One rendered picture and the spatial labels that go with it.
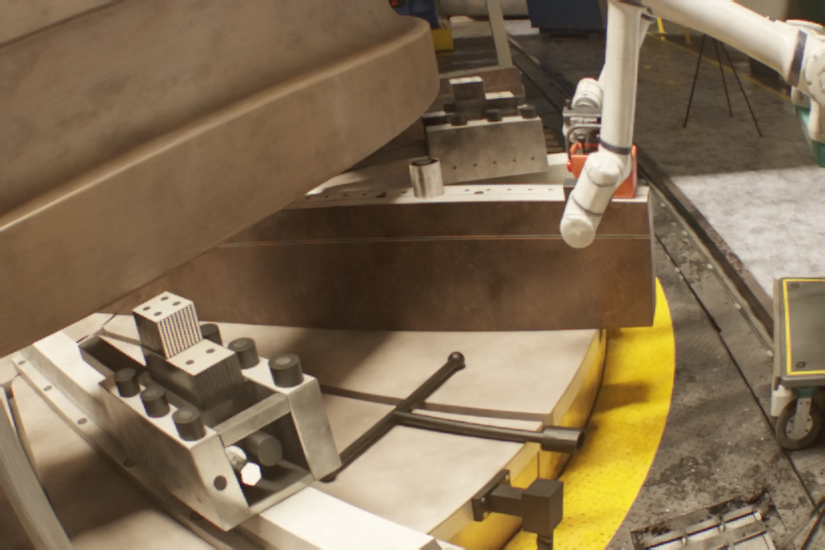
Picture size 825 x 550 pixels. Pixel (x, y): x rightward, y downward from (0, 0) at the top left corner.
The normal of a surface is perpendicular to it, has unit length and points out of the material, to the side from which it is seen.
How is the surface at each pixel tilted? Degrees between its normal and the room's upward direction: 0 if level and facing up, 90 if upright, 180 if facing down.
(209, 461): 90
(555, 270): 90
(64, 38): 90
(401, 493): 0
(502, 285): 90
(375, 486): 0
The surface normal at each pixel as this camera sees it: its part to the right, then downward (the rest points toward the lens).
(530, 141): 0.06, 0.35
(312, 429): 0.74, 0.14
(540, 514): -0.56, 0.37
